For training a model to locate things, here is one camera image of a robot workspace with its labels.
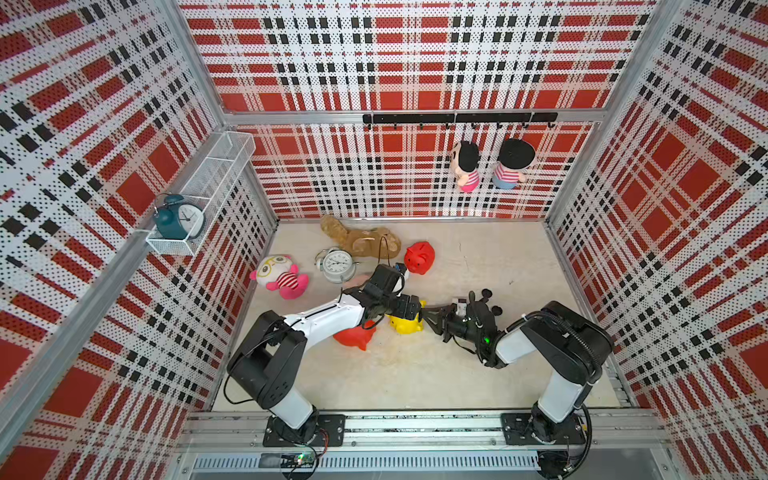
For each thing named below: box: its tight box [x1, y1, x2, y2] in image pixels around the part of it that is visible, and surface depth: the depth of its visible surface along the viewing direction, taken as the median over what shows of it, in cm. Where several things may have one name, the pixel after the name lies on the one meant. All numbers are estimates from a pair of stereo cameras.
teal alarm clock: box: [153, 193, 206, 240], surface depth 63 cm
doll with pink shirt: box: [450, 141, 480, 193], surface depth 98 cm
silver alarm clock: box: [314, 246, 360, 284], surface depth 104 cm
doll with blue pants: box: [492, 138, 536, 189], surface depth 100 cm
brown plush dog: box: [320, 214, 402, 259], surface depth 104 cm
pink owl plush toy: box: [250, 254, 309, 300], surface depth 98 cm
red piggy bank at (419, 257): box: [404, 241, 435, 275], surface depth 101 cm
